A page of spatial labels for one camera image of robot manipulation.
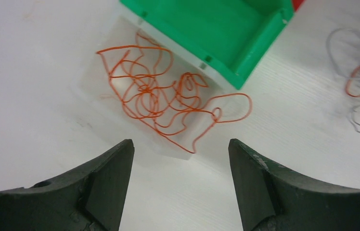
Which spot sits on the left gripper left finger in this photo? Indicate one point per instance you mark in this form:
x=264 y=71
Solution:
x=89 y=197

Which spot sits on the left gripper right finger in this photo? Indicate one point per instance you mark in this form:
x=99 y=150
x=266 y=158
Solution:
x=272 y=197

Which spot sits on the clear plastic bin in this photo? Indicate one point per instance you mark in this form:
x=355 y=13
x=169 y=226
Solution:
x=150 y=91

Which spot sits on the green plastic bin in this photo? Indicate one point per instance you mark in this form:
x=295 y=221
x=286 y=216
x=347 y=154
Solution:
x=230 y=36

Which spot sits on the red plastic bin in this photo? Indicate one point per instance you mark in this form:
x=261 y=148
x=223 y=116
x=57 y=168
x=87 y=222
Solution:
x=296 y=4

